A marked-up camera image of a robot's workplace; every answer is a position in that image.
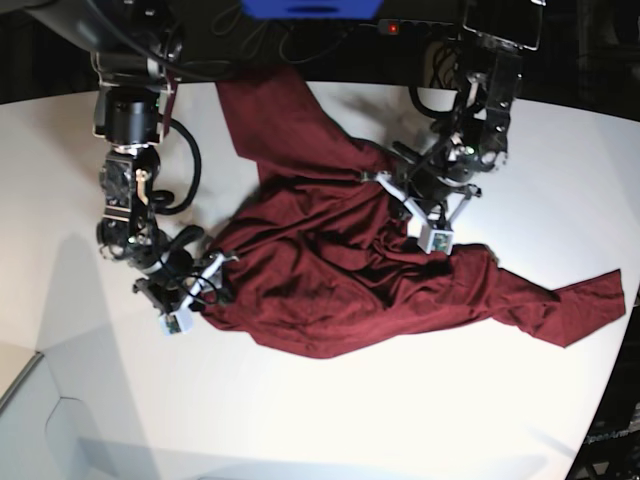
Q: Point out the black OpenArm labelled case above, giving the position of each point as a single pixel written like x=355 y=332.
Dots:
x=610 y=449

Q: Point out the dark red long-sleeve t-shirt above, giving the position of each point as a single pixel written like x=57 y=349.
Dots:
x=321 y=266

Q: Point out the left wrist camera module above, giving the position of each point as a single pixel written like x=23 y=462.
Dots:
x=433 y=239

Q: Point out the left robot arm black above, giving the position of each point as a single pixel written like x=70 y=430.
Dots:
x=472 y=137

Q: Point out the black power strip red light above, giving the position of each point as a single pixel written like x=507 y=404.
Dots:
x=395 y=27

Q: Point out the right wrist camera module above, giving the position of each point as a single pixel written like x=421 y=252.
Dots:
x=177 y=322

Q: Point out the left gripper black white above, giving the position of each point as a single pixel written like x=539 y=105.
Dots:
x=424 y=198

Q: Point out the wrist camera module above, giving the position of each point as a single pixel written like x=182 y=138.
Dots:
x=177 y=322
x=433 y=239

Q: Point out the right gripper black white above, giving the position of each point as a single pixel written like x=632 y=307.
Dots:
x=197 y=286

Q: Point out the blue box at table back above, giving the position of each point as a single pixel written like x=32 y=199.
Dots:
x=311 y=9

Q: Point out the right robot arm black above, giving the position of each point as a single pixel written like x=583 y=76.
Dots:
x=135 y=47

